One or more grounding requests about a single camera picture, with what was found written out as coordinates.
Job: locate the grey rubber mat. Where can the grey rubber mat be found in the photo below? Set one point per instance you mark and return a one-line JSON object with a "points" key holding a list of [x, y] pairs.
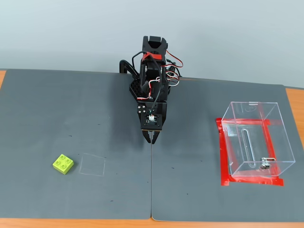
{"points": [[71, 118], [190, 142]]}

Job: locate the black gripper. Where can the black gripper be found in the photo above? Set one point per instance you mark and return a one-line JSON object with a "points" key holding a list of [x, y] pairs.
{"points": [[142, 109]]}

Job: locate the small metal latch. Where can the small metal latch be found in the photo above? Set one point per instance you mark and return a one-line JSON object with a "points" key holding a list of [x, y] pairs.
{"points": [[265, 164]]}

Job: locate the red tape on arm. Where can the red tape on arm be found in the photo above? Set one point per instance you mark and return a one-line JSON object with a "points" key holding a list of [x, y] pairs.
{"points": [[155, 56]]}

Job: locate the red floor tape strip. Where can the red floor tape strip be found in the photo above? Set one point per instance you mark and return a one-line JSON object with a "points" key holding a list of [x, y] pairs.
{"points": [[237, 121], [270, 145], [256, 181], [224, 166]]}

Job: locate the black table clamp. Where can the black table clamp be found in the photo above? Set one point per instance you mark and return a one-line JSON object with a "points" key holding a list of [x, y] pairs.
{"points": [[124, 65]]}

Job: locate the green lego block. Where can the green lego block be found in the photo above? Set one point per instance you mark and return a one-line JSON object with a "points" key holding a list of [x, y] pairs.
{"points": [[63, 164]]}

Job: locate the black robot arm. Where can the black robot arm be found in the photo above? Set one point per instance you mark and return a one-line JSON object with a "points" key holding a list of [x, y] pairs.
{"points": [[154, 42]]}

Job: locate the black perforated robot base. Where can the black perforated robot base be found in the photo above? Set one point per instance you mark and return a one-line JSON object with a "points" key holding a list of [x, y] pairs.
{"points": [[135, 89]]}

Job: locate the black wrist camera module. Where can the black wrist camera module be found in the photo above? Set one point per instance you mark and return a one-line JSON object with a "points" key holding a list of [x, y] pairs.
{"points": [[152, 121]]}

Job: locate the transparent acrylic box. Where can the transparent acrylic box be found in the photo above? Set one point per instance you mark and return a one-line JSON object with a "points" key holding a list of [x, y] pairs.
{"points": [[273, 142]]}

